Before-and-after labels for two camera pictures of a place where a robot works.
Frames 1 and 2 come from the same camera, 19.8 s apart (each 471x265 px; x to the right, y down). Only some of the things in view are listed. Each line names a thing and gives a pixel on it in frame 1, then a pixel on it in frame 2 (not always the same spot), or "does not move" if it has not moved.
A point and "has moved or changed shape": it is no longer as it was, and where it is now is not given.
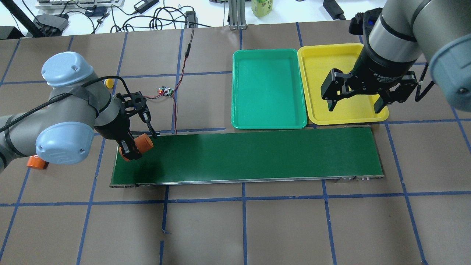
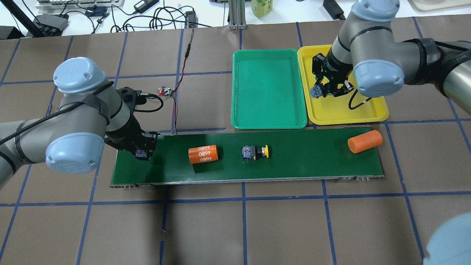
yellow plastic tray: [317, 60] does not move
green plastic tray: [266, 91] does not move
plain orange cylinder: [143, 142] has moved or changed shape
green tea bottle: [261, 8] does not move
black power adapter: [334, 9] does not move
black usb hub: [49, 25] does not move
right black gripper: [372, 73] -> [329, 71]
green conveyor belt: [330, 154] does not move
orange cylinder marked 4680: [35, 161] has moved or changed shape
